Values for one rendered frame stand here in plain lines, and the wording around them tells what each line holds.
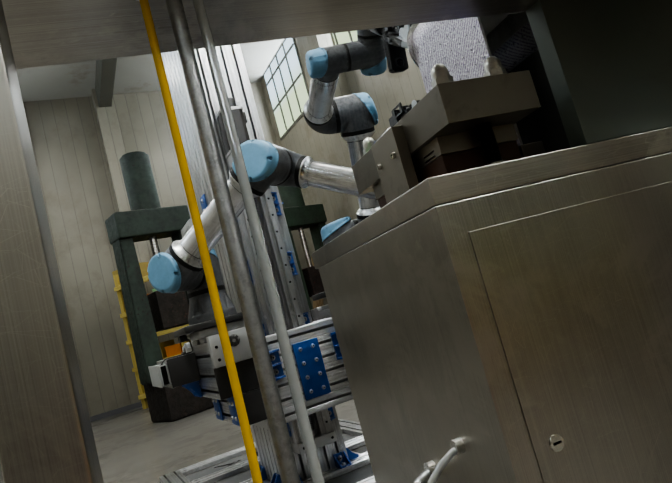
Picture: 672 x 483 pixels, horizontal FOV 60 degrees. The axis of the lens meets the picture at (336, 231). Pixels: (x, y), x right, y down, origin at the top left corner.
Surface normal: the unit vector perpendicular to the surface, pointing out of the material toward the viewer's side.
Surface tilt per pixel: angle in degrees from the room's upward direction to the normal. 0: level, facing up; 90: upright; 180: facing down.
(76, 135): 90
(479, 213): 90
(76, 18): 180
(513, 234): 90
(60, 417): 90
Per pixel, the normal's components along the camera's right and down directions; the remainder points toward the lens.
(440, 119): -0.92, 0.22
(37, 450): 0.28, -0.19
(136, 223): 0.61, -0.26
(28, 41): 0.26, 0.96
